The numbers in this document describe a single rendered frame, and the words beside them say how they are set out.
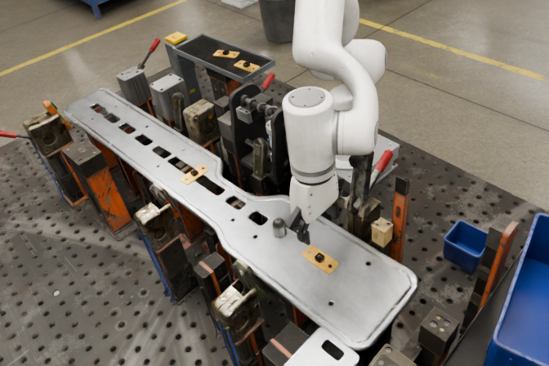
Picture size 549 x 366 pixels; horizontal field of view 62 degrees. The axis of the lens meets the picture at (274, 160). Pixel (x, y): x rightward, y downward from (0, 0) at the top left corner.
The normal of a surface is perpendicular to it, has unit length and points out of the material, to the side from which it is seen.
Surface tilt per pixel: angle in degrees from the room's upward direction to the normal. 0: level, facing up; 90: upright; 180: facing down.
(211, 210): 0
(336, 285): 0
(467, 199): 0
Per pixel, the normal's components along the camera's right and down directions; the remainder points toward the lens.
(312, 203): 0.60, 0.46
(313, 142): -0.02, 0.62
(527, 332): -0.11, -0.76
